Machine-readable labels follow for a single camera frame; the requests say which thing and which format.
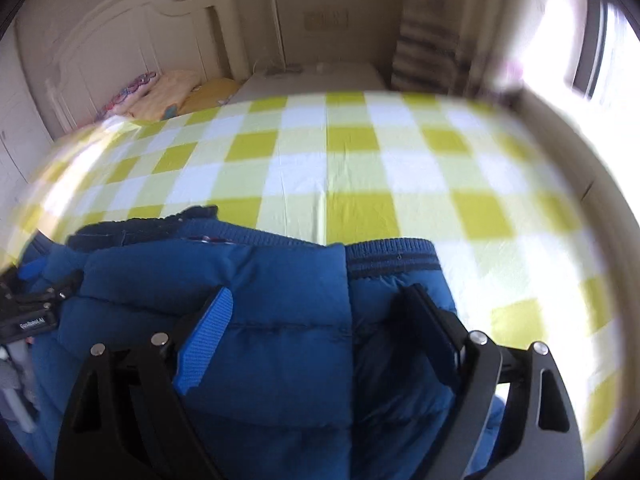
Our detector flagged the blue puffer jacket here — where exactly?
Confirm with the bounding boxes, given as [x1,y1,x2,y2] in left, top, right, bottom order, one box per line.
[15,205,506,480]

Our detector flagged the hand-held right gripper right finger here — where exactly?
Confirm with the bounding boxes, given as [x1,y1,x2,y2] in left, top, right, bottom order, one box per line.
[402,283,586,480]

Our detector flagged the window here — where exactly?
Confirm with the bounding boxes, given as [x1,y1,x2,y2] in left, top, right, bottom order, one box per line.
[520,0,640,126]

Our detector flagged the peach patterned pillow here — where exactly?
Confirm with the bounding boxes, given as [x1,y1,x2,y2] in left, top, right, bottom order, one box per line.
[125,70,206,120]

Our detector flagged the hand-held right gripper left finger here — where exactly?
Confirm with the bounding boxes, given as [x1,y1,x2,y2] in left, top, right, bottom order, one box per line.
[54,285,235,480]

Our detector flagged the floral patterned pillow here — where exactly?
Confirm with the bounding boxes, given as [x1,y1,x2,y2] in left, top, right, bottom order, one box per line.
[97,71,161,121]

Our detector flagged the yellow checked bed sheet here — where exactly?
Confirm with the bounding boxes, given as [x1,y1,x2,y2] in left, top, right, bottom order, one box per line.
[0,90,632,480]

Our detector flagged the white nightstand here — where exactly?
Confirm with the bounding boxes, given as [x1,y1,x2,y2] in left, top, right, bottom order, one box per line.
[235,60,386,106]

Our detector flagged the yellow pillow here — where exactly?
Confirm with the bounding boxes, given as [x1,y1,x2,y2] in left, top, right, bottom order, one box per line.
[177,77,242,115]

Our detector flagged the striped boat print curtain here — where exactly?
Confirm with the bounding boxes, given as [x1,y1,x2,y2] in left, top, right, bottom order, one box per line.
[390,0,526,97]

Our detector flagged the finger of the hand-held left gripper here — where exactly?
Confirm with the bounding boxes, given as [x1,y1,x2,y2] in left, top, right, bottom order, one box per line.
[17,260,84,311]

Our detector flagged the white wardrobe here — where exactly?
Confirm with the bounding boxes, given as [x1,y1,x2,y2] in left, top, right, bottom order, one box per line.
[0,77,51,186]

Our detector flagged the white wooden headboard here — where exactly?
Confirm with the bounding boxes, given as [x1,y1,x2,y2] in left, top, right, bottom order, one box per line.
[15,0,251,131]

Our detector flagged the silver pole lamp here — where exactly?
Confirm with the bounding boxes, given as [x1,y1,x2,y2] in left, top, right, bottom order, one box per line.
[265,0,303,77]

